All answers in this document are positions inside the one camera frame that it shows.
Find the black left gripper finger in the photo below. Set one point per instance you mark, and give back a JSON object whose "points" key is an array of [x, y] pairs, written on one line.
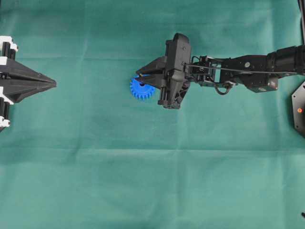
{"points": [[15, 69], [15, 92]]}

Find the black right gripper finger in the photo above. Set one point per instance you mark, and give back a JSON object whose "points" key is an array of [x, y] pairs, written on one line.
{"points": [[155, 80], [155, 67]]}

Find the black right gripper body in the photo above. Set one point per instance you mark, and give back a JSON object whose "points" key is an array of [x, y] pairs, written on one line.
{"points": [[178, 53]]}

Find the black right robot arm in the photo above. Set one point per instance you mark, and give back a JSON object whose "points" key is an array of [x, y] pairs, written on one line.
{"points": [[258, 73]]}

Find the blue plastic gear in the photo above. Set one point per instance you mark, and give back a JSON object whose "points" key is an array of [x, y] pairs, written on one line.
{"points": [[141, 91]]}

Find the green table cloth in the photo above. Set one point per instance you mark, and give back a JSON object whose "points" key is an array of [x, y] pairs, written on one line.
{"points": [[88, 155]]}

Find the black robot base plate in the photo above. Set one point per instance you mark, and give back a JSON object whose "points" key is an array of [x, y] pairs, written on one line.
{"points": [[298, 106]]}

